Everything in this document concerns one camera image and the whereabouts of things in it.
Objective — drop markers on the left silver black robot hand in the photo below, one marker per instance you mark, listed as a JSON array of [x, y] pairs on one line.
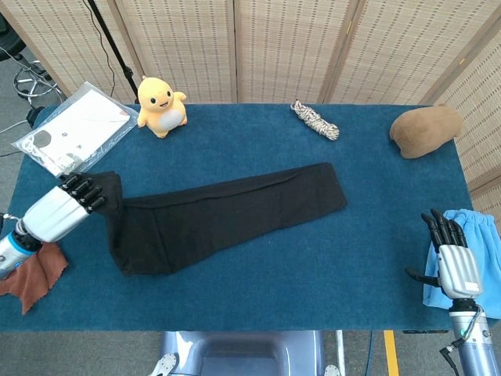
[[55, 215]]

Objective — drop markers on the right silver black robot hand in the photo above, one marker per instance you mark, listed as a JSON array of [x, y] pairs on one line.
[[460, 270]]

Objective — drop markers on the black trousers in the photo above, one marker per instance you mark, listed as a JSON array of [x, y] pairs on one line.
[[215, 211]]

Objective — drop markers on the rust brown cloth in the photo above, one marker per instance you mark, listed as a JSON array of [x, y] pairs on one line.
[[35, 278]]

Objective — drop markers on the clear plastic bag white garment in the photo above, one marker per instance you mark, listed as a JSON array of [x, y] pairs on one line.
[[78, 125]]

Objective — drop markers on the yellow floor tape strip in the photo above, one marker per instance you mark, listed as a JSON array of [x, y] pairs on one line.
[[391, 352]]

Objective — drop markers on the chrome swivel chair base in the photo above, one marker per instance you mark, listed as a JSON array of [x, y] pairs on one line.
[[37, 80]]

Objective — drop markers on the yellow plush dinosaur toy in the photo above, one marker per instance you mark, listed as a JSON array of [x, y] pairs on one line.
[[156, 117]]

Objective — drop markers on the white table leg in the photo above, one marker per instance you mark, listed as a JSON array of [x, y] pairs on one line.
[[340, 348]]

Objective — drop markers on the black tripod stand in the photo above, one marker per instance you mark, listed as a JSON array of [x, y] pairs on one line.
[[117, 55]]

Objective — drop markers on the black chair seat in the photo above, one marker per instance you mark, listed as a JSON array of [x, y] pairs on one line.
[[8, 43]]

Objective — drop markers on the bamboo folding screen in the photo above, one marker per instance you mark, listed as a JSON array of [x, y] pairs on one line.
[[184, 47]]

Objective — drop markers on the dark blue tablecloth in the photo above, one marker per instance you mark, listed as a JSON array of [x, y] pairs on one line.
[[250, 313]]

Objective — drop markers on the blue-grey robot torso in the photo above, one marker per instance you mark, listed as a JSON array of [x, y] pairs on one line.
[[242, 352]]

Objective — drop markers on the white perforated metal bracket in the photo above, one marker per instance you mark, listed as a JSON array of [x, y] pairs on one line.
[[332, 371], [164, 364]]

